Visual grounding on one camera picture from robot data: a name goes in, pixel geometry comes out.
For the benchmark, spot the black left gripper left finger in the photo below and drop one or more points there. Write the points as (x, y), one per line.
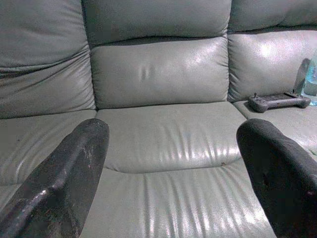
(62, 178)

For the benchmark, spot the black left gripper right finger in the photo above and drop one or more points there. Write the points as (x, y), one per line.
(280, 178)

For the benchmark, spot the grey handheld controller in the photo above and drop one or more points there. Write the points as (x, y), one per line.
(272, 102)

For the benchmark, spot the clear plastic water bottle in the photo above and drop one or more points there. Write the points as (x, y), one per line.
(312, 84)

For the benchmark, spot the grey leather sofa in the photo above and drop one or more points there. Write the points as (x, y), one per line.
(158, 74)

